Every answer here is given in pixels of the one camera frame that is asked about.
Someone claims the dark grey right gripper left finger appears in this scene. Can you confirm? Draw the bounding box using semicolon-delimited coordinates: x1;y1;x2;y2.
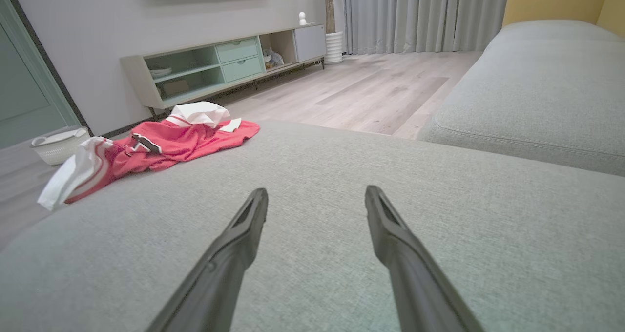
146;188;269;332

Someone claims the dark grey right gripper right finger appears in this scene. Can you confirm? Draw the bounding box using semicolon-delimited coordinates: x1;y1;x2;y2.
365;186;484;332

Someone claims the red and white shirt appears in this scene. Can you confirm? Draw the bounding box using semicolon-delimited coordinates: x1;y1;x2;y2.
38;101;260;210

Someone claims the brown box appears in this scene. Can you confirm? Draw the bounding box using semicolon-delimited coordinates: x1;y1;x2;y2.
164;80;190;96

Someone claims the white woven laundry basket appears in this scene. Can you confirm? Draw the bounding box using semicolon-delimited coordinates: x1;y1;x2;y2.
31;127;91;166

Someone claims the grey fabric sofa seat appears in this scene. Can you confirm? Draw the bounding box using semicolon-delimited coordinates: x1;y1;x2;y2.
417;20;625;177

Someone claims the beige and mint TV cabinet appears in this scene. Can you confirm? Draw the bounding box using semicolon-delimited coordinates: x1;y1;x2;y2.
120;23;327;112

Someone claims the white ribbed vase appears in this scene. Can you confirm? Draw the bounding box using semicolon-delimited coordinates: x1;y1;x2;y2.
325;31;344;64

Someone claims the mint green glass door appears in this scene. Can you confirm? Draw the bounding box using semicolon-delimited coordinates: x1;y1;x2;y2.
0;0;82;150

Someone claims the grey pleated curtain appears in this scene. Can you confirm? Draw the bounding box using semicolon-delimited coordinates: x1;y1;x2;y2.
342;0;516;55

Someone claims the brown plant trunk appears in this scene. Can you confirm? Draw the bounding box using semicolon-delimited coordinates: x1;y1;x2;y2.
324;0;337;34

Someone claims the yellow upholstered headboard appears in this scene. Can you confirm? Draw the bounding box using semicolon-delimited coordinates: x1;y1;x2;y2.
502;0;625;39

